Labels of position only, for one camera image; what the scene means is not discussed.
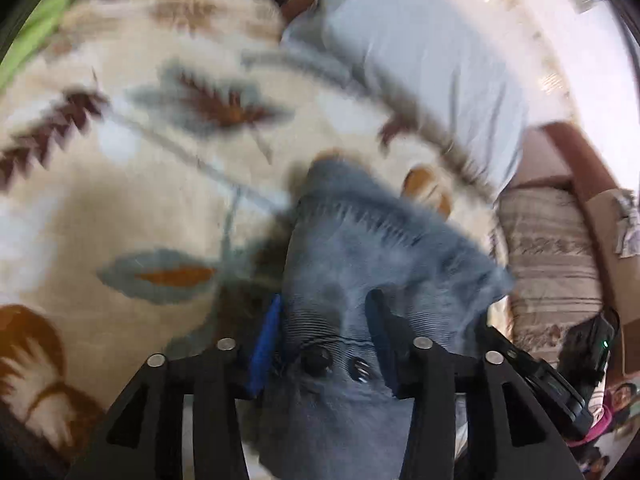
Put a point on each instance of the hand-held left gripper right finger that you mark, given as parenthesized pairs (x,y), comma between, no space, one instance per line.
(378,332)

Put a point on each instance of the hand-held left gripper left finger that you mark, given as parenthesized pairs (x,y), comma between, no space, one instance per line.
(265,340)

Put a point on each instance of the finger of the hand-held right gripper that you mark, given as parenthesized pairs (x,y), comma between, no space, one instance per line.
(550,385)

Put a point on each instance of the blue denim pants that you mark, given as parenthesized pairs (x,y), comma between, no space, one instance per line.
(350,260)

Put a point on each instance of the printed picture with figures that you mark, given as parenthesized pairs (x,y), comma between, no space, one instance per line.
(620,400)

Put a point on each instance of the striped floral pillow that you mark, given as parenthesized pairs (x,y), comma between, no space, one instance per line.
(545,260)

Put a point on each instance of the grey crumpled cloth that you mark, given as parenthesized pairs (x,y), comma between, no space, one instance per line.
(627,225)

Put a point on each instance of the leaf printed blanket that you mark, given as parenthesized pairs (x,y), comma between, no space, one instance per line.
(150,170)

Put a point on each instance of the grey blue pillow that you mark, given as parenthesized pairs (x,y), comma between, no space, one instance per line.
(425,70)

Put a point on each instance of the bright green cloth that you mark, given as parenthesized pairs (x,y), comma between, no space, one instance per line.
(30,35)

